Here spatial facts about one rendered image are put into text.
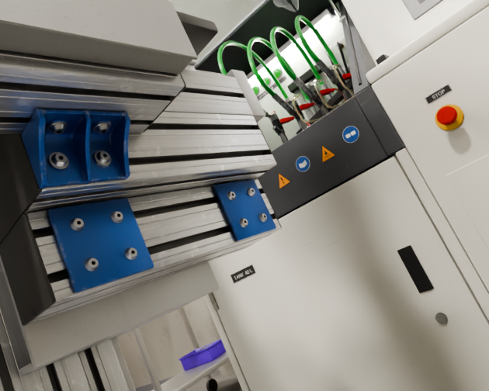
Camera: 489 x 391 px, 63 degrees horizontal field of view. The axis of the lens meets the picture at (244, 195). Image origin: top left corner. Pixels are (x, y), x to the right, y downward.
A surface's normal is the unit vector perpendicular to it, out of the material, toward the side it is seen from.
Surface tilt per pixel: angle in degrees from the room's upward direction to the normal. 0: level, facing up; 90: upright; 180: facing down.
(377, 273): 90
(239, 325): 90
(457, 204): 90
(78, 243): 90
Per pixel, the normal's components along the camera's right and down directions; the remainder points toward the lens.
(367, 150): -0.55, 0.07
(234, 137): 0.65, -0.44
